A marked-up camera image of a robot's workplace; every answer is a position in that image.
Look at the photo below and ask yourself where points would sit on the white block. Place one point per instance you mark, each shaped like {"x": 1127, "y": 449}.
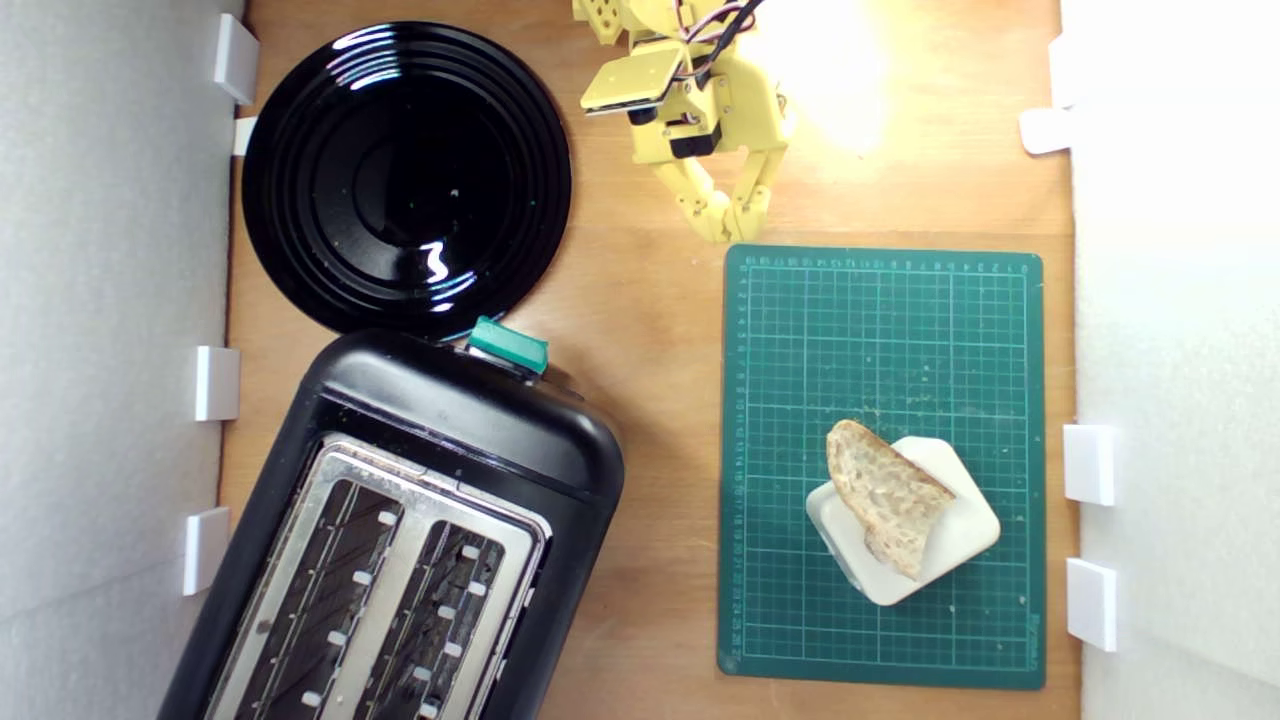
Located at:
{"x": 962, "y": 540}

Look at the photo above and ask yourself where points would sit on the yellow wrist camera mount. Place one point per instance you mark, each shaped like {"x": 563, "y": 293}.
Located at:
{"x": 630, "y": 80}

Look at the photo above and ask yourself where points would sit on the small white wall clip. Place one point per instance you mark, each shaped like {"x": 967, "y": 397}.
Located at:
{"x": 245, "y": 135}

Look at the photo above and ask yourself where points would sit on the brown bread slice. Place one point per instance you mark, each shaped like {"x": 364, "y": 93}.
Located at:
{"x": 885, "y": 495}

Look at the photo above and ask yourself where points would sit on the green cutting mat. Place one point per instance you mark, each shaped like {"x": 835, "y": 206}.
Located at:
{"x": 880, "y": 330}

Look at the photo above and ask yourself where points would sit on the green toaster lever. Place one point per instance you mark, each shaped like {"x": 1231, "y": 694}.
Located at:
{"x": 508, "y": 345}

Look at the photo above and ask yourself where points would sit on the black two-slot toaster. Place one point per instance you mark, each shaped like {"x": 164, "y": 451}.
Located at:
{"x": 450, "y": 420}

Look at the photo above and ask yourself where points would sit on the black round plate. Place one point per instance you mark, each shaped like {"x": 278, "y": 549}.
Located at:
{"x": 400, "y": 180}

